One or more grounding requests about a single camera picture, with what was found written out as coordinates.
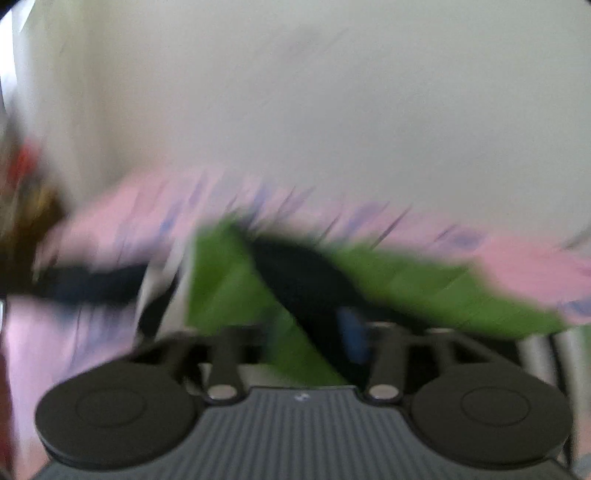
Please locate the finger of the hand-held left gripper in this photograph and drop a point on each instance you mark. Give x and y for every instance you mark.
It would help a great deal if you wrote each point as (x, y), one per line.
(87, 284)

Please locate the grey metal frame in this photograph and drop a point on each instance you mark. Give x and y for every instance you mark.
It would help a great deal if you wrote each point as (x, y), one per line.
(538, 355)

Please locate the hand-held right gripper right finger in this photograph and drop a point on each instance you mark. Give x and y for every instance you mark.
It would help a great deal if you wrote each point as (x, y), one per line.
(351, 334)

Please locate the pink printed blanket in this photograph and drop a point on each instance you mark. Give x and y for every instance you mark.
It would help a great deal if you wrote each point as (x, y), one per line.
(521, 267)

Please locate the black white-striped knit garment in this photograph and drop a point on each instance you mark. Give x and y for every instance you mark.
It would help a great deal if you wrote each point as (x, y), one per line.
(300, 281)

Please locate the green cloth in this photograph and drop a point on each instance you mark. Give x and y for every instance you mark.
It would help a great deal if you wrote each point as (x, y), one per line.
(221, 281)

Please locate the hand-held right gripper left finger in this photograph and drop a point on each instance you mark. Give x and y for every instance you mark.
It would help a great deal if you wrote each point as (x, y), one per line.
(226, 353)

